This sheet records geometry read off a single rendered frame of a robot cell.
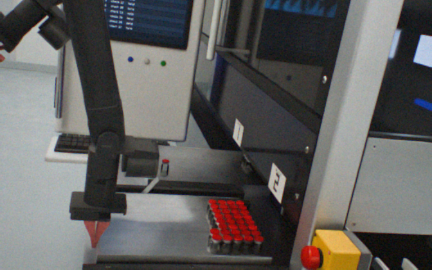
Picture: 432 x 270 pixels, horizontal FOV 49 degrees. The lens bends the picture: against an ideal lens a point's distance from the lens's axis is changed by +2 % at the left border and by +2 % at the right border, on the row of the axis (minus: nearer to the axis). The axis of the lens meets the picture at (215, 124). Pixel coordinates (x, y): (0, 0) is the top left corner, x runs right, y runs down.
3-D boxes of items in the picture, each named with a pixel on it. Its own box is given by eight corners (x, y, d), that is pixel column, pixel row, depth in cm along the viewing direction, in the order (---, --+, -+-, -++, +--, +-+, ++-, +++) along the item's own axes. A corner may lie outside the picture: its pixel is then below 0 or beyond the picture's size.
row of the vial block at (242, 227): (231, 216, 114) (234, 200, 113) (251, 260, 98) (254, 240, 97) (222, 216, 114) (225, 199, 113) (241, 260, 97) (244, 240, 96)
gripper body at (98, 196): (126, 218, 87) (130, 182, 85) (68, 216, 85) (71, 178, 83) (125, 202, 93) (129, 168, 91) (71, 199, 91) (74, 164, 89)
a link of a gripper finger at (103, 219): (106, 256, 89) (111, 211, 86) (65, 256, 87) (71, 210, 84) (106, 237, 95) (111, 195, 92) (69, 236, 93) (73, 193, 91)
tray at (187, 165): (244, 161, 153) (246, 151, 152) (269, 197, 129) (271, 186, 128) (140, 154, 145) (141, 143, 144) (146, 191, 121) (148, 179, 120)
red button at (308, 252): (315, 261, 84) (320, 241, 83) (325, 274, 80) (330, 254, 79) (296, 260, 83) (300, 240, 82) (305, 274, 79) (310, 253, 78)
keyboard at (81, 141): (169, 146, 178) (170, 139, 178) (173, 159, 165) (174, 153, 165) (58, 137, 169) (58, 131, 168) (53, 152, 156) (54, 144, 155)
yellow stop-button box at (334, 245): (342, 264, 87) (351, 229, 85) (362, 289, 81) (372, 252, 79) (305, 263, 86) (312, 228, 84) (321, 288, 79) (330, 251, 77)
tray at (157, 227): (237, 210, 119) (239, 197, 118) (269, 272, 95) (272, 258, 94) (99, 204, 111) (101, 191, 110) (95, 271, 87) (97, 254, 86)
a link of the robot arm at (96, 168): (89, 137, 87) (89, 148, 82) (126, 139, 89) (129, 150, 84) (85, 171, 89) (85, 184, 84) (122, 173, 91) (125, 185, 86)
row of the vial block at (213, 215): (213, 216, 113) (216, 199, 112) (230, 260, 97) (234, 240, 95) (204, 216, 113) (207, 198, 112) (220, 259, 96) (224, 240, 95)
